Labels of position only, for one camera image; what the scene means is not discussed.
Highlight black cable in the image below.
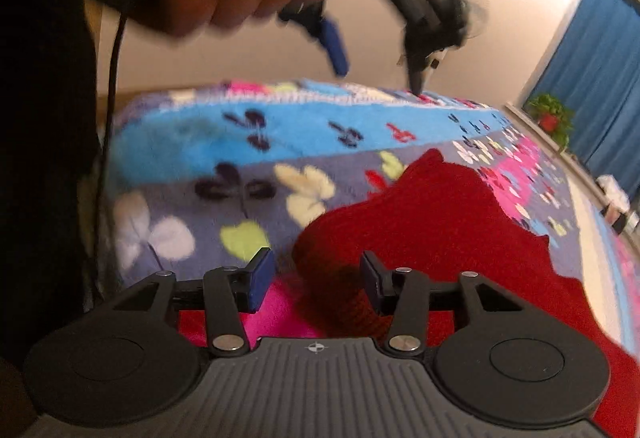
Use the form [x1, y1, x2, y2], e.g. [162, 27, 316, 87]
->
[92, 12, 127, 279]

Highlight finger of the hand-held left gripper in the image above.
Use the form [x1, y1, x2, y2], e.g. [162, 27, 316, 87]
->
[399, 30, 445, 94]
[277, 0, 350, 77]

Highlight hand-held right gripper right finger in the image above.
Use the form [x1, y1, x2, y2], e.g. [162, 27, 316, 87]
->
[360, 250, 531, 355]

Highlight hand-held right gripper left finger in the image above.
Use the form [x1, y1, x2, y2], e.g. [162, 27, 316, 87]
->
[112, 248, 277, 358]

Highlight white clothes pile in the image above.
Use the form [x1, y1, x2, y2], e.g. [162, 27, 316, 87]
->
[596, 174, 632, 217]

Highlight red knitted sweater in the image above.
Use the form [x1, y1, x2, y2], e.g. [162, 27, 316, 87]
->
[177, 148, 640, 438]

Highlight potted green plant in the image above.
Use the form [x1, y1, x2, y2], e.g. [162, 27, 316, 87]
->
[526, 92, 576, 151]

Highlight window sill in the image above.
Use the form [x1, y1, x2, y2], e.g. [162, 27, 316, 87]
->
[505, 102, 601, 179]

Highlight dark bag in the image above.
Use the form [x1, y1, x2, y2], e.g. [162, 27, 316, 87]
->
[604, 205, 640, 235]

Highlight blue curtain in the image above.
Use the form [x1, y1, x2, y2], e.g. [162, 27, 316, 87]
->
[520, 0, 640, 181]

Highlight floral striped blanket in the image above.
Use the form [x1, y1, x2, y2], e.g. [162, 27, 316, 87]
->
[77, 78, 640, 354]

